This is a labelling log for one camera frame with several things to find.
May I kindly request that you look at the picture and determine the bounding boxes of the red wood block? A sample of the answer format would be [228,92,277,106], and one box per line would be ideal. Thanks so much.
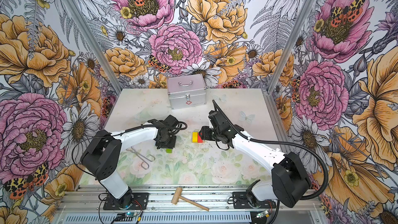
[197,132,203,143]

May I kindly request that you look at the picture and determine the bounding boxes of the yellow wood block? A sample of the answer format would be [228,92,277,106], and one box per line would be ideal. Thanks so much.
[192,132,198,143]

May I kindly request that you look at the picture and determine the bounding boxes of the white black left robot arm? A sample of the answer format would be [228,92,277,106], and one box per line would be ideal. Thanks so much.
[80,115,187,209]

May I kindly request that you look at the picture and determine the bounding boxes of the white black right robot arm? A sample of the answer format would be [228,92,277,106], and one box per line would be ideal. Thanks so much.
[199,110,311,208]

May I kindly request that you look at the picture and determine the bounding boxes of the metal tongs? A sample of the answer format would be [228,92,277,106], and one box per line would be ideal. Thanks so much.
[127,147,155,170]

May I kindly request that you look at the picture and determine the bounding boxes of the silver pink metal case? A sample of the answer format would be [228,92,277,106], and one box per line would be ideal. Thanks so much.
[167,74,207,110]

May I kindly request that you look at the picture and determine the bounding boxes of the wooden mallet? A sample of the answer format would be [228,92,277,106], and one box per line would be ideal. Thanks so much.
[171,187,209,212]

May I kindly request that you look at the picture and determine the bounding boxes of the right circuit board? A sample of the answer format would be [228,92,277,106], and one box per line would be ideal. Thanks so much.
[256,210,269,218]

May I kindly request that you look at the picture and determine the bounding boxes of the right black cable hose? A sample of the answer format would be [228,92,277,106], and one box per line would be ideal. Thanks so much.
[212,99,329,224]

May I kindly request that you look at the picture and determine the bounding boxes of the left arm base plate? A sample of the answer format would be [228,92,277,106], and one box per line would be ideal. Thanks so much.
[103,192,149,211]

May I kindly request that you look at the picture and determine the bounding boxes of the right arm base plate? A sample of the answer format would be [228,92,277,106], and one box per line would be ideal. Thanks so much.
[229,191,276,209]

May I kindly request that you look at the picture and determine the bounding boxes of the aluminium front rail frame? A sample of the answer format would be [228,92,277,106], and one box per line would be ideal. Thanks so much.
[52,185,327,224]

